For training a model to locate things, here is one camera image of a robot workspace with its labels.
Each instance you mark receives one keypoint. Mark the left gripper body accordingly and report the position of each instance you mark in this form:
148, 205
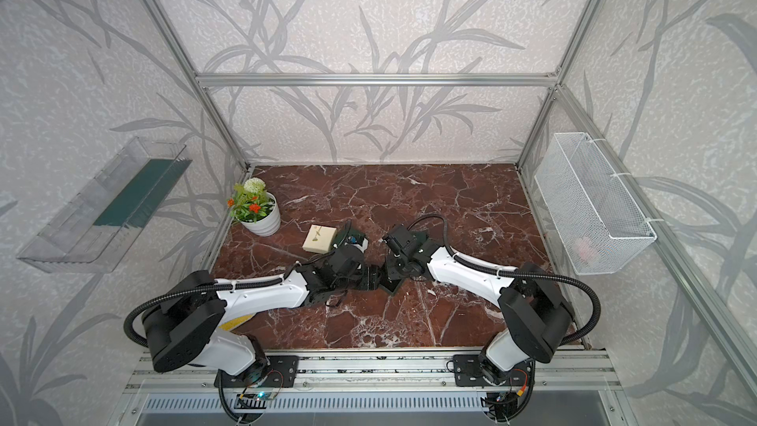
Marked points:
343, 286

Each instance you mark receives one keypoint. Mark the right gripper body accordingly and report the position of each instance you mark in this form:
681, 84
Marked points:
397, 265

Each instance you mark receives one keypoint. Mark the green jewelry box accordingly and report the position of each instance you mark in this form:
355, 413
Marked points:
350, 236

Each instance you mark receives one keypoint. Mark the green box base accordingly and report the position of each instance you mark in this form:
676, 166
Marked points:
390, 286

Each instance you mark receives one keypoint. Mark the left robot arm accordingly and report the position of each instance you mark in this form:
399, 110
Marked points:
194, 323

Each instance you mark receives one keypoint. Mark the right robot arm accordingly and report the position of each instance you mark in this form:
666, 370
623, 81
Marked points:
537, 315

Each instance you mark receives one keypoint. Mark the potted flower plant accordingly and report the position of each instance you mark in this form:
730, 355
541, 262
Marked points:
253, 206

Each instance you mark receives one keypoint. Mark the yellow paper tag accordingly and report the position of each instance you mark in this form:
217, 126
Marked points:
235, 323

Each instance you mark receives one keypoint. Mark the pink object in basket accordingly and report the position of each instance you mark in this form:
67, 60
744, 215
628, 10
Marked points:
586, 251

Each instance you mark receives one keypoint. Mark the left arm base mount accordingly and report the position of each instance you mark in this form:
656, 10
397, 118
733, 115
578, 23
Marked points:
280, 372

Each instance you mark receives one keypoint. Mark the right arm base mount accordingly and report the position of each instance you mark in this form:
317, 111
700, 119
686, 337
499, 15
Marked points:
469, 373

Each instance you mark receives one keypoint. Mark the white wire mesh basket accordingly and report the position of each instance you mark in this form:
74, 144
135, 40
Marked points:
586, 197

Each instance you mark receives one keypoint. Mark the clear plastic wall tray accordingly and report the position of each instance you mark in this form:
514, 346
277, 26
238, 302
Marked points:
94, 231

